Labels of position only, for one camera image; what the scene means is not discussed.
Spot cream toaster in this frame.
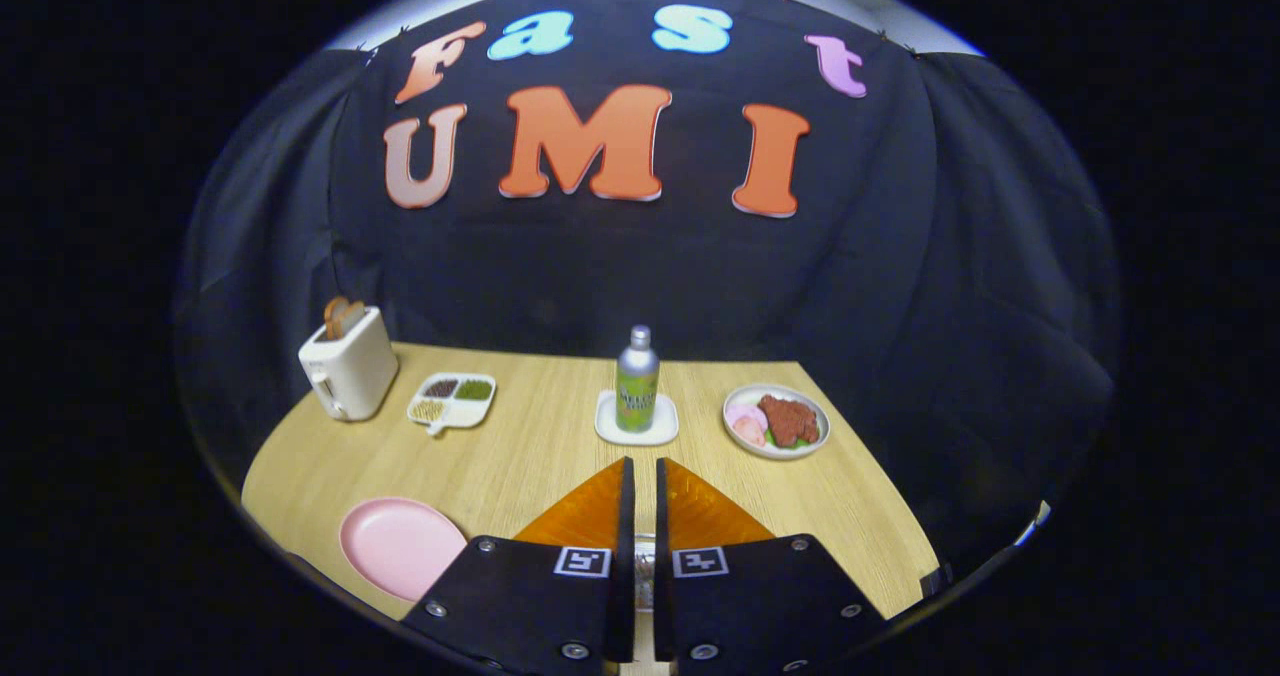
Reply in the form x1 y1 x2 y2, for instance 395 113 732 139
298 306 400 423

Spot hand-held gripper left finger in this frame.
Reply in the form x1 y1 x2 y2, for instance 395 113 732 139
400 456 637 676

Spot black backdrop cloth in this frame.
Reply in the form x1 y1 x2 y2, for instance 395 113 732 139
172 0 1119 567

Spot green drink bottle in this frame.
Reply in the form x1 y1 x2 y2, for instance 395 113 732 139
615 325 661 434

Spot white square coaster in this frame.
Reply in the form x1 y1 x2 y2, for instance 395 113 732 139
594 390 680 447

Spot red meat piece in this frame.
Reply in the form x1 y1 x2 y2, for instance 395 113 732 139
757 394 821 448

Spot pink plate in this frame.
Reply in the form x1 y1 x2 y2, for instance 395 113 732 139
339 497 469 603

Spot pink ham slices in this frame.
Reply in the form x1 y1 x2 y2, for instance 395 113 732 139
727 402 769 447

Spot white plate with food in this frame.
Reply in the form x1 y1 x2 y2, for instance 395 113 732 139
722 384 832 460

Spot white divided dish with beans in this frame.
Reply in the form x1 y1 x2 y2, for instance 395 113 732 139
406 372 498 437

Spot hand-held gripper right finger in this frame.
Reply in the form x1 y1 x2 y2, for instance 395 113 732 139
655 456 889 676

